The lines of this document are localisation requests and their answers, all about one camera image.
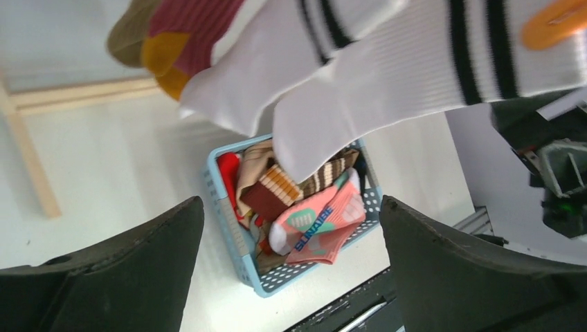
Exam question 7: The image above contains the tan brown ribbed sock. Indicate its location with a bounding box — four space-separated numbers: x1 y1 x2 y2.
106 0 161 68

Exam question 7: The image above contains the orange clothespin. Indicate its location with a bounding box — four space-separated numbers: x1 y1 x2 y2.
521 0 586 50

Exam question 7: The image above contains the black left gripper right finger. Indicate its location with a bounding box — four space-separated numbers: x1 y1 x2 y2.
379 196 586 331

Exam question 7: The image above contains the pink sock in basket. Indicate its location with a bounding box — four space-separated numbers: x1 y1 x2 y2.
269 168 365 265

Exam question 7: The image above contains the maroon tan striped sock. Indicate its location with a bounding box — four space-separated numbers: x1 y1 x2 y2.
235 139 303 221

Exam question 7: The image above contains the wooden drying rack frame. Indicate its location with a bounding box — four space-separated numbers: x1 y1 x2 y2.
1 73 159 219

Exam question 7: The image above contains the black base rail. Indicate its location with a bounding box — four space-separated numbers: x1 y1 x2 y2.
286 268 405 331

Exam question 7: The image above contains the light blue plastic basket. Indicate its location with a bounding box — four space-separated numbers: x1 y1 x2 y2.
202 134 382 298

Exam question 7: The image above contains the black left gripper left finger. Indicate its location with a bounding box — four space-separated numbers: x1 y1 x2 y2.
1 196 204 331

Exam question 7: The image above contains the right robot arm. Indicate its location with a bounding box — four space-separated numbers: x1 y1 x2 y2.
490 89 586 239

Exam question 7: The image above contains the purple striped sock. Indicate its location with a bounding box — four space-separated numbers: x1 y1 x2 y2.
141 0 244 100

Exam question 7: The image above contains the brown white striped sock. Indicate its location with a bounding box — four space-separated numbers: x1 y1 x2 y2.
298 149 360 199

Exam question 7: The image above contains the red sock in basket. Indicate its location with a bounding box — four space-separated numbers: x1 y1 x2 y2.
217 152 243 222

